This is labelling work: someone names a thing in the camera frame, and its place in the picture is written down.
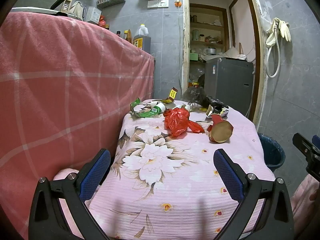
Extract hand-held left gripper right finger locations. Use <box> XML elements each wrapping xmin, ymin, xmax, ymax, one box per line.
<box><xmin>213</xmin><ymin>148</ymin><xmax>295</xmax><ymax>240</ymax></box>

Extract blue lined trash bin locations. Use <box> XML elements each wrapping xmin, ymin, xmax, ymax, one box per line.
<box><xmin>257</xmin><ymin>132</ymin><xmax>286</xmax><ymax>173</ymax></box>

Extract wooden wall shelves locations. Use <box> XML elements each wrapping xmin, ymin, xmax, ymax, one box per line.
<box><xmin>189</xmin><ymin>3</ymin><xmax>229</xmax><ymax>63</ymax></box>

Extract cream rubber gloves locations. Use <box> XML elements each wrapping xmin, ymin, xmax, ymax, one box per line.
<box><xmin>265</xmin><ymin>17</ymin><xmax>292</xmax><ymax>47</ymax></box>

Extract orange seasoning pouch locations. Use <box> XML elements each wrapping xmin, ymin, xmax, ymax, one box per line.
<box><xmin>122</xmin><ymin>30</ymin><xmax>133</xmax><ymax>44</ymax></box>

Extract wooden door frame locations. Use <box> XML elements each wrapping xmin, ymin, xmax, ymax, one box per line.
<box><xmin>181</xmin><ymin>0</ymin><xmax>268</xmax><ymax>128</ymax></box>

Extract grey washing machine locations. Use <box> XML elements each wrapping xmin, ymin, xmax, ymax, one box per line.
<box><xmin>204</xmin><ymin>57</ymin><xmax>255</xmax><ymax>115</ymax></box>

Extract red plastic bag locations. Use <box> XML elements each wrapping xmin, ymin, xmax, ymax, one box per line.
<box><xmin>163</xmin><ymin>107</ymin><xmax>205</xmax><ymax>138</ymax></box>

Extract yellow brown small box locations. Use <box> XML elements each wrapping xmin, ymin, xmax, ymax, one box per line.
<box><xmin>162</xmin><ymin>87</ymin><xmax>179</xmax><ymax>104</ymax></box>

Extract white cup with green label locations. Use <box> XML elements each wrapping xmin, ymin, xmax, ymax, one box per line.
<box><xmin>149</xmin><ymin>101</ymin><xmax>167</xmax><ymax>113</ymax></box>

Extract white hose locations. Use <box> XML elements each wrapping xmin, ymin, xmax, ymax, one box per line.
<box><xmin>265</xmin><ymin>25</ymin><xmax>281</xmax><ymax>78</ymax></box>

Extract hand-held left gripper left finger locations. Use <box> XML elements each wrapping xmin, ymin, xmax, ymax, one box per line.
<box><xmin>28</xmin><ymin>148</ymin><xmax>111</xmax><ymax>240</ymax></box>

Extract person's pink fleece clothing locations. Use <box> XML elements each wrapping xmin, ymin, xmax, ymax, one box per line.
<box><xmin>52</xmin><ymin>167</ymin><xmax>81</xmax><ymax>182</ymax></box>

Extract person's right forearm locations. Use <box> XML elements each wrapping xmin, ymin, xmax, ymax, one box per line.
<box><xmin>290</xmin><ymin>174</ymin><xmax>320</xmax><ymax>240</ymax></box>

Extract pink floral tablecloth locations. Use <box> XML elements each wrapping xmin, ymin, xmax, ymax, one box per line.
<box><xmin>89</xmin><ymin>99</ymin><xmax>276</xmax><ymax>240</ymax></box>

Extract crushed red paper cup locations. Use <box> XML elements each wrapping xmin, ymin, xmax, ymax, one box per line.
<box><xmin>207</xmin><ymin>114</ymin><xmax>234</xmax><ymax>144</ymax></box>

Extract beige hanging towel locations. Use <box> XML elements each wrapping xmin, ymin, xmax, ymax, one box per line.
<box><xmin>67</xmin><ymin>1</ymin><xmax>84</xmax><ymax>21</ymax></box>

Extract wooden brush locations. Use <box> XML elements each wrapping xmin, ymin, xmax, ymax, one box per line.
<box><xmin>62</xmin><ymin>0</ymin><xmax>75</xmax><ymax>12</ymax></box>

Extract white wall rack basket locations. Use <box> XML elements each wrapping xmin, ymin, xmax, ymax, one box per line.
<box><xmin>96</xmin><ymin>0</ymin><xmax>127</xmax><ymax>9</ymax></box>

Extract large dark oil bottle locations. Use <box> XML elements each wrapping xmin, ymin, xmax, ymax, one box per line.
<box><xmin>132</xmin><ymin>24</ymin><xmax>152</xmax><ymax>53</ymax></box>

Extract black plastic bag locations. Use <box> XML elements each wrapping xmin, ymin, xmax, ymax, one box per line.
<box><xmin>181</xmin><ymin>87</ymin><xmax>208</xmax><ymax>106</ymax></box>
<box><xmin>200</xmin><ymin>95</ymin><xmax>229</xmax><ymax>111</ymax></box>

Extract green plastic wrapper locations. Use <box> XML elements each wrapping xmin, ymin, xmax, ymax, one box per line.
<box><xmin>129</xmin><ymin>98</ymin><xmax>163</xmax><ymax>118</ymax></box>

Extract red plaid cloth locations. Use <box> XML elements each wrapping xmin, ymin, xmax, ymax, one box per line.
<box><xmin>0</xmin><ymin>11</ymin><xmax>156</xmax><ymax>240</ymax></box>

